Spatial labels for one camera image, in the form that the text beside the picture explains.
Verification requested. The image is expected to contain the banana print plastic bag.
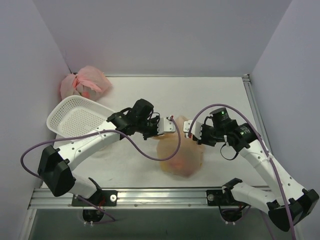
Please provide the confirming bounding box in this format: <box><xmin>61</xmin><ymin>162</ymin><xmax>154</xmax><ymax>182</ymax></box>
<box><xmin>153</xmin><ymin>115</ymin><xmax>205</xmax><ymax>178</ymax></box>

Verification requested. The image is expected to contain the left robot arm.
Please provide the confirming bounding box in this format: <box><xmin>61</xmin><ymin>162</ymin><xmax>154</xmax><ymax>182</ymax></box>
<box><xmin>37</xmin><ymin>99</ymin><xmax>176</xmax><ymax>206</ymax></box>

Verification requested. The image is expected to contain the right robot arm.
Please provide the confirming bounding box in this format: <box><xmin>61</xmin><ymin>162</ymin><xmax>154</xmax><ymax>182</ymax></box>
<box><xmin>188</xmin><ymin>104</ymin><xmax>320</xmax><ymax>232</ymax></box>

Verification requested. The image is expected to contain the pink plastic bag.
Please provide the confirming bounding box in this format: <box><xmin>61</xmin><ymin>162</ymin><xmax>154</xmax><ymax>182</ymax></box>
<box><xmin>59</xmin><ymin>65</ymin><xmax>112</xmax><ymax>101</ymax></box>

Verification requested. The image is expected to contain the white perforated plastic basket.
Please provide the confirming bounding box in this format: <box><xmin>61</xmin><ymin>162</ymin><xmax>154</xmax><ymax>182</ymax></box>
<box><xmin>46</xmin><ymin>95</ymin><xmax>114</xmax><ymax>138</ymax></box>

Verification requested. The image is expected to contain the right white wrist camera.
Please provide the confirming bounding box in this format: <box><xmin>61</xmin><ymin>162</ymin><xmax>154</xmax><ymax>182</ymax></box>
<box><xmin>183</xmin><ymin>120</ymin><xmax>203</xmax><ymax>140</ymax></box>

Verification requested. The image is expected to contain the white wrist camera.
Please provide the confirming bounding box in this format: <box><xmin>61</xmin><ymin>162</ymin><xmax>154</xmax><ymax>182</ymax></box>
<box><xmin>157</xmin><ymin>115</ymin><xmax>176</xmax><ymax>135</ymax></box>
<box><xmin>183</xmin><ymin>120</ymin><xmax>203</xmax><ymax>140</ymax></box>

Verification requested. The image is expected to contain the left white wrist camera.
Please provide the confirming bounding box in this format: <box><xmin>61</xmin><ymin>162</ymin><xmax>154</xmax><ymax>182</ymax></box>
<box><xmin>157</xmin><ymin>115</ymin><xmax>176</xmax><ymax>135</ymax></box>

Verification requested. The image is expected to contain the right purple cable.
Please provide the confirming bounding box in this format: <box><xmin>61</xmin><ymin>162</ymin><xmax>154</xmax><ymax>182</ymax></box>
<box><xmin>188</xmin><ymin>103</ymin><xmax>297</xmax><ymax>240</ymax></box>

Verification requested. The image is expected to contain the purple cable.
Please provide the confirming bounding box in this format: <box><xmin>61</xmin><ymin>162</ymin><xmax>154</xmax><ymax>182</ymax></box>
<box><xmin>188</xmin><ymin>103</ymin><xmax>297</xmax><ymax>240</ymax></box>
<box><xmin>20</xmin><ymin>115</ymin><xmax>182</xmax><ymax>223</ymax></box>

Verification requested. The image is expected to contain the aluminium right rail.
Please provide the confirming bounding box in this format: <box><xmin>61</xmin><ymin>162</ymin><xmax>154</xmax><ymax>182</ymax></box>
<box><xmin>242</xmin><ymin>74</ymin><xmax>272</xmax><ymax>152</ymax></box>

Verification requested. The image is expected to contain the aluminium rail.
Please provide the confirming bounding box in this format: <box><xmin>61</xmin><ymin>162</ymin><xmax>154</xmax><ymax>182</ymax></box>
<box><xmin>28</xmin><ymin>186</ymin><xmax>276</xmax><ymax>210</ymax></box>
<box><xmin>242</xmin><ymin>74</ymin><xmax>272</xmax><ymax>152</ymax></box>

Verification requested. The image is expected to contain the aluminium front rail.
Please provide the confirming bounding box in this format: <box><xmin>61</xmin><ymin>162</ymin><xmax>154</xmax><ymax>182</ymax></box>
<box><xmin>28</xmin><ymin>186</ymin><xmax>276</xmax><ymax>210</ymax></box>

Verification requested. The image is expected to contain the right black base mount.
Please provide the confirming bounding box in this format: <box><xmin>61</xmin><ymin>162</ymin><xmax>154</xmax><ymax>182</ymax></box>
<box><xmin>206</xmin><ymin>189</ymin><xmax>251</xmax><ymax>226</ymax></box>

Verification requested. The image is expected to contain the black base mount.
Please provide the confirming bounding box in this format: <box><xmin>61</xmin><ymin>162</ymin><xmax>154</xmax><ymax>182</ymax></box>
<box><xmin>71</xmin><ymin>190</ymin><xmax>117</xmax><ymax>225</ymax></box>
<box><xmin>206</xmin><ymin>189</ymin><xmax>251</xmax><ymax>226</ymax></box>

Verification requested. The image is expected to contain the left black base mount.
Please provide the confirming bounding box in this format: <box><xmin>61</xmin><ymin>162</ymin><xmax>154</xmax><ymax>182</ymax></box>
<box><xmin>71</xmin><ymin>190</ymin><xmax>117</xmax><ymax>225</ymax></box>

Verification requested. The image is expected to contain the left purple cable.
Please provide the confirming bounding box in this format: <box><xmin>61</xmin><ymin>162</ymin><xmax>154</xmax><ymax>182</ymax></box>
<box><xmin>20</xmin><ymin>115</ymin><xmax>182</xmax><ymax>223</ymax></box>

